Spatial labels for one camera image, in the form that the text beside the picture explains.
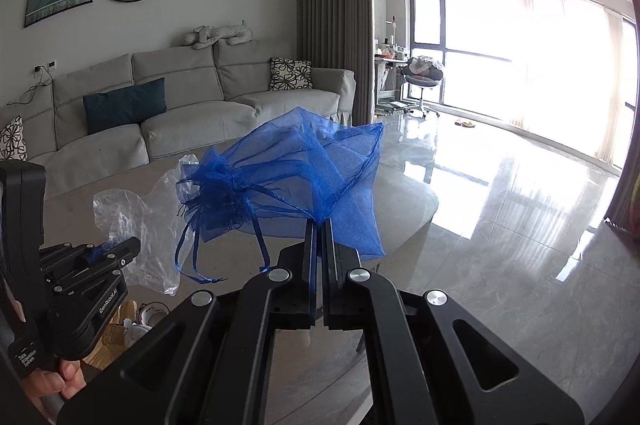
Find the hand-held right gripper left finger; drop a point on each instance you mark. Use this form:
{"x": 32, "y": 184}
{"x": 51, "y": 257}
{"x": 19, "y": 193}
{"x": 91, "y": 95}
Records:
{"x": 311, "y": 255}

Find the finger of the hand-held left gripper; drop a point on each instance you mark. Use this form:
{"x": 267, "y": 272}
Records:
{"x": 102, "y": 300}
{"x": 107, "y": 251}

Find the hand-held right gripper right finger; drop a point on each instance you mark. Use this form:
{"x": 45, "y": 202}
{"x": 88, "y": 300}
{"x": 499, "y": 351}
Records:
{"x": 329, "y": 255}

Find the clear plastic bag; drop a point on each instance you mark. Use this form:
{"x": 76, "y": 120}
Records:
{"x": 150, "y": 225}

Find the person's left hand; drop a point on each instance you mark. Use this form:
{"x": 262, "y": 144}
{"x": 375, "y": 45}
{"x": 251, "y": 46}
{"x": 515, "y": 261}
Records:
{"x": 70, "y": 380}

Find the black white floral cushion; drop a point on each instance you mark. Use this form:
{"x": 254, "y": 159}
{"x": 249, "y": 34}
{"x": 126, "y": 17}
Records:
{"x": 290, "y": 74}
{"x": 12, "y": 140}

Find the teal cushion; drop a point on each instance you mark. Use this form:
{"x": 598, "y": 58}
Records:
{"x": 125, "y": 105}

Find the grey fabric sofa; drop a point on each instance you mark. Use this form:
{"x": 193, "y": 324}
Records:
{"x": 200, "y": 115}

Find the white desk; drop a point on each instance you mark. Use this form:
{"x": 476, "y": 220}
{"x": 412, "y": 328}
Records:
{"x": 387, "y": 75}

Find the yellow slippers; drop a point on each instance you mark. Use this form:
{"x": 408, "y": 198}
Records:
{"x": 465, "y": 122}

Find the grey office chair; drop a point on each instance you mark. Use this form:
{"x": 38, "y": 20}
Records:
{"x": 422, "y": 82}

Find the clothes pile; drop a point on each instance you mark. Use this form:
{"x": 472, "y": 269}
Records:
{"x": 425, "y": 64}

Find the grey plush toy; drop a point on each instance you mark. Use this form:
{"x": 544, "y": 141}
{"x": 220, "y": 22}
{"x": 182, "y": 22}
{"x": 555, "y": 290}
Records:
{"x": 215, "y": 36}

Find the large window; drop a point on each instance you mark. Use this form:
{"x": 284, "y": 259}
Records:
{"x": 475, "y": 55}

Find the grey curtain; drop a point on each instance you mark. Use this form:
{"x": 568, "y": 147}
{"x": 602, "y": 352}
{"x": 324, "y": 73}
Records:
{"x": 332, "y": 5}

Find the brown curtain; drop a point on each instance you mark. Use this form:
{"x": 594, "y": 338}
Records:
{"x": 627, "y": 195}

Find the sheer white curtain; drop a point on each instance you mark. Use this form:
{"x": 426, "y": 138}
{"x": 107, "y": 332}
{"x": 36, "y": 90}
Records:
{"x": 575, "y": 70}

